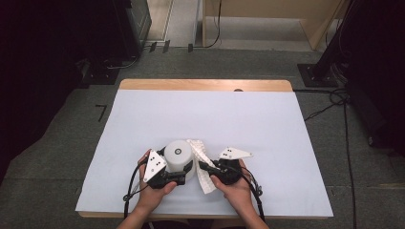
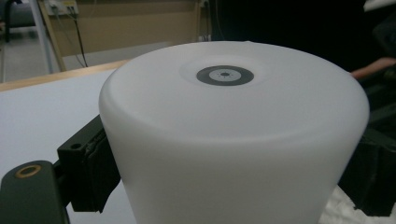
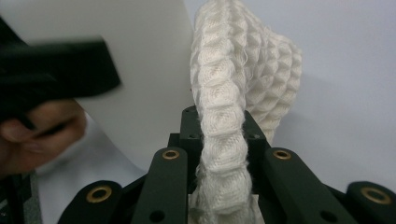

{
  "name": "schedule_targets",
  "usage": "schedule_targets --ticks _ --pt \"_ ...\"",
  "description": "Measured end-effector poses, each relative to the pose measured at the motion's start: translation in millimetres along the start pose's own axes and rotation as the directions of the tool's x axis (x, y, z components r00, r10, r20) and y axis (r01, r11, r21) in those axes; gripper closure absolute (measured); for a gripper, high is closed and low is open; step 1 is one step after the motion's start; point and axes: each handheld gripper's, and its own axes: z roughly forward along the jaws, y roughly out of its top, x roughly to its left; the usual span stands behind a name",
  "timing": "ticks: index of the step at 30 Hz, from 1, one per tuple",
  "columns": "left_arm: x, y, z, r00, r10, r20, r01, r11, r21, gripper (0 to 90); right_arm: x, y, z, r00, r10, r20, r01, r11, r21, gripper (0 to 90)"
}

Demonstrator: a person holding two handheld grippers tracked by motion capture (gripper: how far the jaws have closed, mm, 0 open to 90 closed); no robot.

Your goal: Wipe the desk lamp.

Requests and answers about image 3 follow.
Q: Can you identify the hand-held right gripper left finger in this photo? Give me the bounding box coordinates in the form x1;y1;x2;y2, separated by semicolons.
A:
167;105;205;194

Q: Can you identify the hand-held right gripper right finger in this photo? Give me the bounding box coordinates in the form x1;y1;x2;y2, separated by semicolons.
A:
243;109;272;194

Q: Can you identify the white waffle cloth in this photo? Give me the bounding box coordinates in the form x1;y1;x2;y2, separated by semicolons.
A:
187;0;304;224

